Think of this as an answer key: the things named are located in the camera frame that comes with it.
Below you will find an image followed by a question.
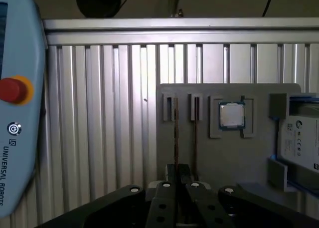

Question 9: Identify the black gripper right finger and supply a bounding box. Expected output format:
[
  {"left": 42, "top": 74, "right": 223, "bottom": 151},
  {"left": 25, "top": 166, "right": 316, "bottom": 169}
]
[{"left": 178, "top": 164, "right": 319, "bottom": 228}]

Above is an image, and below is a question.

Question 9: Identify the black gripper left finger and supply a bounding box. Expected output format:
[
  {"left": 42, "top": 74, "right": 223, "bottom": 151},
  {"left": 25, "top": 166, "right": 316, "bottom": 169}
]
[{"left": 37, "top": 164, "right": 178, "bottom": 228}]

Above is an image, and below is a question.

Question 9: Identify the RAM stick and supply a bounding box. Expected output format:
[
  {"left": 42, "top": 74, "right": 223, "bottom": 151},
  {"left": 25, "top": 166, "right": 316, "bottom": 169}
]
[
  {"left": 173, "top": 97, "right": 180, "bottom": 181},
  {"left": 193, "top": 97, "right": 200, "bottom": 182}
]

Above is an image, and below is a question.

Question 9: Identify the grey parts rack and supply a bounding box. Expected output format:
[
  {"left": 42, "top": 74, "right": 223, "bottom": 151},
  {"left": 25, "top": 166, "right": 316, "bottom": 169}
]
[{"left": 156, "top": 82, "right": 319, "bottom": 215}]

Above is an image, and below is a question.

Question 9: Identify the silver-topped CPU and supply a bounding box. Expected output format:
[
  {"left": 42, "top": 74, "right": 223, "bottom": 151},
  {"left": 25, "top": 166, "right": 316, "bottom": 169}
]
[{"left": 218, "top": 101, "right": 246, "bottom": 132}]

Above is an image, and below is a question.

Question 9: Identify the hard disk in blue carrier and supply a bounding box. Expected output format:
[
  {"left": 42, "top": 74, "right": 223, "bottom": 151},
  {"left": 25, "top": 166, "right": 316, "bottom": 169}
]
[{"left": 268, "top": 94, "right": 319, "bottom": 197}]

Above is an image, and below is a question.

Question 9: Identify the pale blue teach pendant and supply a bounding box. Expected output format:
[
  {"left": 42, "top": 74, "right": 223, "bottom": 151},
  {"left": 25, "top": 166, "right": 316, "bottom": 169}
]
[{"left": 0, "top": 0, "right": 47, "bottom": 220}]

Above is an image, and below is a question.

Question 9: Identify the black round object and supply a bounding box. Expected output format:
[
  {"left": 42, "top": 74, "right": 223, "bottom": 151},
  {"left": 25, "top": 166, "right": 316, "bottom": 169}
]
[{"left": 75, "top": 0, "right": 123, "bottom": 18}]

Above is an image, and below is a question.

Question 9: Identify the thin black cable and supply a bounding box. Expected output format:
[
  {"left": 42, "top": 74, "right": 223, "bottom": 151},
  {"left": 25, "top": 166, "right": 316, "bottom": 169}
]
[{"left": 261, "top": 0, "right": 278, "bottom": 17}]

